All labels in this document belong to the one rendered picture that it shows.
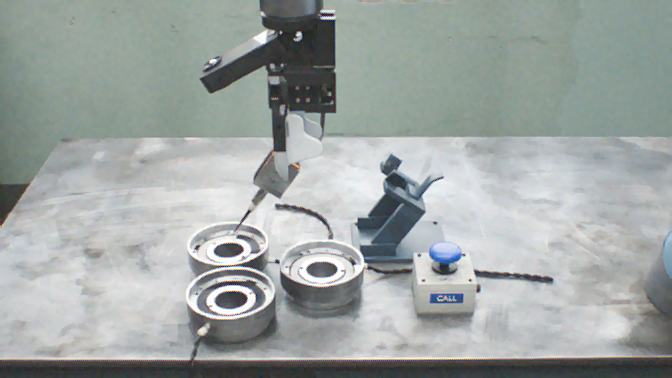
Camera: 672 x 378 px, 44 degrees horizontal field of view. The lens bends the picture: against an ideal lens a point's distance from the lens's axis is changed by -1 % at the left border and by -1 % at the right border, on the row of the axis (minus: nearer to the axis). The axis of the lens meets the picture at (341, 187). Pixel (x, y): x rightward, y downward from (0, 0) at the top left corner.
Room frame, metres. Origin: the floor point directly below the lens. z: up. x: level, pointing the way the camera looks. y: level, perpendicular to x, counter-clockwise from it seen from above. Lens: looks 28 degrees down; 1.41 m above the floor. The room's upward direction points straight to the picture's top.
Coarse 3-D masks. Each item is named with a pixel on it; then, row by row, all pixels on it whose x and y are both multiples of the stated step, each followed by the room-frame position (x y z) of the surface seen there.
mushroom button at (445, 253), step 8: (432, 248) 0.86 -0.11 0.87; (440, 248) 0.86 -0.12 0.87; (448, 248) 0.86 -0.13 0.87; (456, 248) 0.86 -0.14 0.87; (432, 256) 0.85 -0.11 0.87; (440, 256) 0.85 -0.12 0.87; (448, 256) 0.84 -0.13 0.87; (456, 256) 0.85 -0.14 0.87; (440, 264) 0.86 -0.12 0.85; (448, 264) 0.86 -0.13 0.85
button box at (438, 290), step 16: (416, 256) 0.89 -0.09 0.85; (464, 256) 0.89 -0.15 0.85; (416, 272) 0.85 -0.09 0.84; (432, 272) 0.85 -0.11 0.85; (448, 272) 0.85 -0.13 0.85; (464, 272) 0.85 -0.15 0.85; (416, 288) 0.84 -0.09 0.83; (432, 288) 0.83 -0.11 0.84; (448, 288) 0.83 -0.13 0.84; (464, 288) 0.83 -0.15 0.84; (480, 288) 0.86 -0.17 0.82; (416, 304) 0.83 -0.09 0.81; (432, 304) 0.83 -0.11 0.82; (448, 304) 0.83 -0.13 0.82; (464, 304) 0.83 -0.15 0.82
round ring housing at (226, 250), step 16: (224, 224) 0.97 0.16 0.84; (192, 240) 0.94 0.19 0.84; (208, 240) 0.95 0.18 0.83; (224, 240) 0.95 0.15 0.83; (240, 240) 0.95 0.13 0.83; (256, 240) 0.95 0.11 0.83; (192, 256) 0.89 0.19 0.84; (208, 256) 0.91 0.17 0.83; (224, 256) 0.94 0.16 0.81; (240, 256) 0.91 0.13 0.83; (256, 256) 0.89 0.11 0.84
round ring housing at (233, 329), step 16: (208, 272) 0.86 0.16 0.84; (224, 272) 0.86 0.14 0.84; (240, 272) 0.87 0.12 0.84; (256, 272) 0.86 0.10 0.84; (192, 288) 0.83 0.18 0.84; (224, 288) 0.84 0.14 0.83; (240, 288) 0.84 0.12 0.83; (272, 288) 0.82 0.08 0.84; (192, 304) 0.81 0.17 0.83; (208, 304) 0.81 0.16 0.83; (224, 304) 0.83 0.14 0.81; (240, 304) 0.84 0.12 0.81; (272, 304) 0.80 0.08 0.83; (192, 320) 0.78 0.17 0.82; (208, 320) 0.77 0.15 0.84; (224, 320) 0.76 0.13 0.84; (240, 320) 0.77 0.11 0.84; (256, 320) 0.78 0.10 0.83; (208, 336) 0.78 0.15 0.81; (224, 336) 0.76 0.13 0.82; (240, 336) 0.77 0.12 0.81
